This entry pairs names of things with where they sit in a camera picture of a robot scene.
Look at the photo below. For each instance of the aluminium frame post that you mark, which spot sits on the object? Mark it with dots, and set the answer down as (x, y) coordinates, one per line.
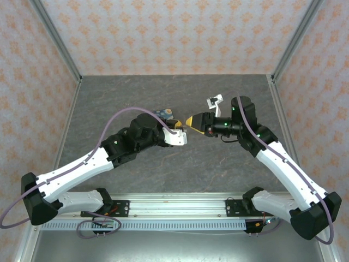
(297, 41)
(54, 41)

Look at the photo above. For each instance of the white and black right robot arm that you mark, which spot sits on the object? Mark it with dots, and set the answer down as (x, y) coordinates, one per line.
(286, 169)

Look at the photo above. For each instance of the blue starry night tin box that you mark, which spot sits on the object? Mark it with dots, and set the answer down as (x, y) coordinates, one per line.
(163, 112)

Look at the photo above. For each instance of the grey metal panel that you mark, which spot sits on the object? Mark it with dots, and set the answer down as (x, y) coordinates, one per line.
(177, 247)

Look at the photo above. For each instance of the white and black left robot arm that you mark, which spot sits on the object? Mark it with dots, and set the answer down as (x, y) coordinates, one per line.
(76, 169)

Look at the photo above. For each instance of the aluminium table side rail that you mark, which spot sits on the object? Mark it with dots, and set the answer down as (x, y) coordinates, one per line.
(65, 128)
(283, 120)

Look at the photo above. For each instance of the small circuit board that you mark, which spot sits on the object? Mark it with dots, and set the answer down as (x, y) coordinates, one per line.
(105, 225)
(265, 222)

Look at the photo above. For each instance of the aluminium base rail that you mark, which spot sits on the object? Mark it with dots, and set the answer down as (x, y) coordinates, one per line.
(177, 207)

